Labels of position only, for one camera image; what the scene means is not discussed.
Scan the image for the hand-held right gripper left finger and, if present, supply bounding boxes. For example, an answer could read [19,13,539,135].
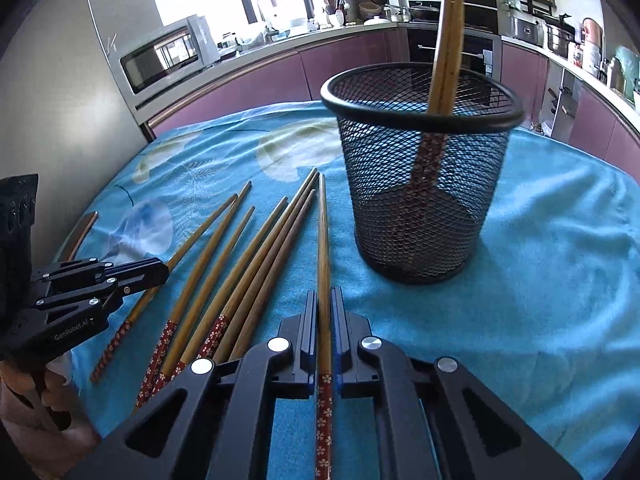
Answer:
[62,289,319,480]

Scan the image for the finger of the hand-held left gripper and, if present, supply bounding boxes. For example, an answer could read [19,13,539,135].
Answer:
[34,258,170,311]
[31,257,113,291]

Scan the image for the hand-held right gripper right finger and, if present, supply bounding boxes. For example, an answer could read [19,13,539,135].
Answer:
[331,285,583,480]

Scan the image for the wooden chopstick red patterned handle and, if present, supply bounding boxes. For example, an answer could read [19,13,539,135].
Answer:
[400,0,466,261]
[395,0,453,261]
[315,173,335,480]

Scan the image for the row of wooden chopsticks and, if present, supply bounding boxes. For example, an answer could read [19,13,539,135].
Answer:
[65,167,321,416]

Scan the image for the black wire mesh basket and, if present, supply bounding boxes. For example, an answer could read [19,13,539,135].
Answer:
[320,62,526,285]

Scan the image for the person's left hand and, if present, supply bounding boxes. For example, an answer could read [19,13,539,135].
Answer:
[0,352,101,456]

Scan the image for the grey refrigerator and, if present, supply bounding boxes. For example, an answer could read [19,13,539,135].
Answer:
[0,0,168,186]

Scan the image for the silver microwave oven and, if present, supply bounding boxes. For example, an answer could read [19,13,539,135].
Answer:
[119,15,221,97]

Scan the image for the blue floral tablecloth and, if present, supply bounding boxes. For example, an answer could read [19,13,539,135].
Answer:
[65,100,640,480]

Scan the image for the purple kitchen cabinets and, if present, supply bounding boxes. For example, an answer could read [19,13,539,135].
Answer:
[145,25,640,176]

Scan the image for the black built-in oven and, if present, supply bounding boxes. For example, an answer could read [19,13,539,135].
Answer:
[406,27,502,81]

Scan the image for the black wok with lid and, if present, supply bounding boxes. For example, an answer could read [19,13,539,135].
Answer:
[409,3,444,22]

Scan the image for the stainless steel pot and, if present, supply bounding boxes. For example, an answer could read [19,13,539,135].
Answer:
[545,24,574,57]

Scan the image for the pink kettle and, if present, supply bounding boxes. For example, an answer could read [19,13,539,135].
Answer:
[581,16,607,79]

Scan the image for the mint green appliance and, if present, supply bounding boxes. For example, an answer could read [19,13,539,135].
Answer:
[614,45,640,97]

